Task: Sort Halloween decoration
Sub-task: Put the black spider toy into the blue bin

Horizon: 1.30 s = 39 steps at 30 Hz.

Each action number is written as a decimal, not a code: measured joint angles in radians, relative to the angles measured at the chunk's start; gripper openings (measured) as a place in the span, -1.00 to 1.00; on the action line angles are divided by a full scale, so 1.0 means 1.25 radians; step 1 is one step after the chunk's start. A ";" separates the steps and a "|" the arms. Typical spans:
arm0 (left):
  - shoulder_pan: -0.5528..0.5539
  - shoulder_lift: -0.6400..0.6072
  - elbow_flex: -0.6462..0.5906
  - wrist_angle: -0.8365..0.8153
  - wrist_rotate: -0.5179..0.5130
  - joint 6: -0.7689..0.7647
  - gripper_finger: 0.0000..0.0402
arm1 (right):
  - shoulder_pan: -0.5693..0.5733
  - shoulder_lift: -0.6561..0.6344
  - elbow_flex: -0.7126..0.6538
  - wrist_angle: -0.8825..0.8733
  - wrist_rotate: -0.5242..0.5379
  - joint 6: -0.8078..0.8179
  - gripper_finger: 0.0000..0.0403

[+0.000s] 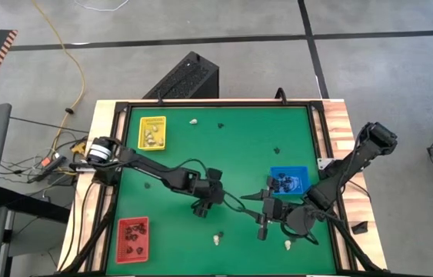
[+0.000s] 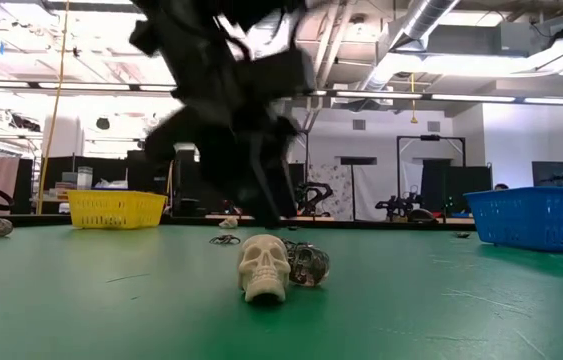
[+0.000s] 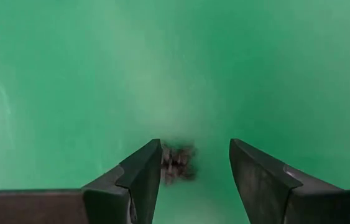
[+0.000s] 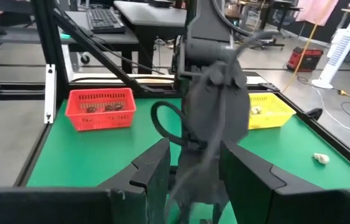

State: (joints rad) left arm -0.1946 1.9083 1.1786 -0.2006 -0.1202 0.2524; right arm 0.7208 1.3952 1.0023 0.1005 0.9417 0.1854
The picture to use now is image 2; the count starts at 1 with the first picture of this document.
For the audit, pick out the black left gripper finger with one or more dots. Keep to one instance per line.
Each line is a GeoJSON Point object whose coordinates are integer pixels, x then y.
{"type": "Point", "coordinates": [282, 192]}
{"type": "Point", "coordinates": [258, 195]}

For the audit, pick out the white plastic skull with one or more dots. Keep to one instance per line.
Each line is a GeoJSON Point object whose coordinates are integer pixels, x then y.
{"type": "Point", "coordinates": [263, 267]}
{"type": "Point", "coordinates": [228, 223]}

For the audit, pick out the clear glass skull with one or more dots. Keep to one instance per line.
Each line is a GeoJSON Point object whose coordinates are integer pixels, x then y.
{"type": "Point", "coordinates": [308, 263]}

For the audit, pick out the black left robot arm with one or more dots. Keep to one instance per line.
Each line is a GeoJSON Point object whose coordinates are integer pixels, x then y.
{"type": "Point", "coordinates": [211, 45]}

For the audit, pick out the black background robot arm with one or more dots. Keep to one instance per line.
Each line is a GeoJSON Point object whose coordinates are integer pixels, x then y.
{"type": "Point", "coordinates": [311, 192]}
{"type": "Point", "coordinates": [401, 205]}

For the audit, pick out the white patterned sheet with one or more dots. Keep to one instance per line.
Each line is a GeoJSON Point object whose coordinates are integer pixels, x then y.
{"type": "Point", "coordinates": [343, 190]}

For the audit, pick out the black sign on pole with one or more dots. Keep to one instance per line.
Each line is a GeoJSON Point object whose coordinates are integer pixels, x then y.
{"type": "Point", "coordinates": [358, 161]}

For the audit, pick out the black partition panels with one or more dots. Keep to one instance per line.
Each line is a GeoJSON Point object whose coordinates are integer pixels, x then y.
{"type": "Point", "coordinates": [106, 170]}

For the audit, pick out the black round ceiling lamp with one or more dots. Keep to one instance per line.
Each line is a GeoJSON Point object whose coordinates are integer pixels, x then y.
{"type": "Point", "coordinates": [103, 123]}

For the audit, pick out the yellow plastic basket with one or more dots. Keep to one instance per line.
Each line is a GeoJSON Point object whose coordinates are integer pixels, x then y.
{"type": "Point", "coordinates": [116, 210]}

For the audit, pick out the yellow hanging pendant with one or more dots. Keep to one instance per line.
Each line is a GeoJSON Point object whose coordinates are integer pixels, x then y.
{"type": "Point", "coordinates": [413, 119]}

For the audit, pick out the clear plastic jar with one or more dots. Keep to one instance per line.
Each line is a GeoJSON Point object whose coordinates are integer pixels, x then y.
{"type": "Point", "coordinates": [85, 179]}

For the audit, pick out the long ceiling light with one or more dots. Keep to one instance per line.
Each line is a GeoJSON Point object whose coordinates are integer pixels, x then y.
{"type": "Point", "coordinates": [86, 86]}
{"type": "Point", "coordinates": [536, 100]}

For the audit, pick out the black panel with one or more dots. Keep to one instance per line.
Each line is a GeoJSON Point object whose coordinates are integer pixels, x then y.
{"type": "Point", "coordinates": [461, 185]}

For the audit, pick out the green table mat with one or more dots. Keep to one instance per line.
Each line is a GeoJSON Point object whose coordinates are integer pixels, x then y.
{"type": "Point", "coordinates": [111, 310]}

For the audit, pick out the person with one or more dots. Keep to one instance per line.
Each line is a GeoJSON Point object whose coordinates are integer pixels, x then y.
{"type": "Point", "coordinates": [501, 187]}

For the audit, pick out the blue plastic basket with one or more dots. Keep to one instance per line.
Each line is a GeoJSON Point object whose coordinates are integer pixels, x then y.
{"type": "Point", "coordinates": [536, 220]}

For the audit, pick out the black monitor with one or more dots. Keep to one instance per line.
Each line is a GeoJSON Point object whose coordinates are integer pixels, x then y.
{"type": "Point", "coordinates": [553, 172]}

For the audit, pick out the black table frame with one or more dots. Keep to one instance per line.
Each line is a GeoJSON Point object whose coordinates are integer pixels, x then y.
{"type": "Point", "coordinates": [191, 221]}

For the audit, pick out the grey wall vent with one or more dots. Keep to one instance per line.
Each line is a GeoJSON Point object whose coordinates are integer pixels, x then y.
{"type": "Point", "coordinates": [433, 126]}
{"type": "Point", "coordinates": [359, 125]}

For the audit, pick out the black frame stand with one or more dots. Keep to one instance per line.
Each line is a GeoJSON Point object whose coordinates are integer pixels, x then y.
{"type": "Point", "coordinates": [431, 137]}

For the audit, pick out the large silver duct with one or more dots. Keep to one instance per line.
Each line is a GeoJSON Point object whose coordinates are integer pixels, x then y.
{"type": "Point", "coordinates": [411, 30]}

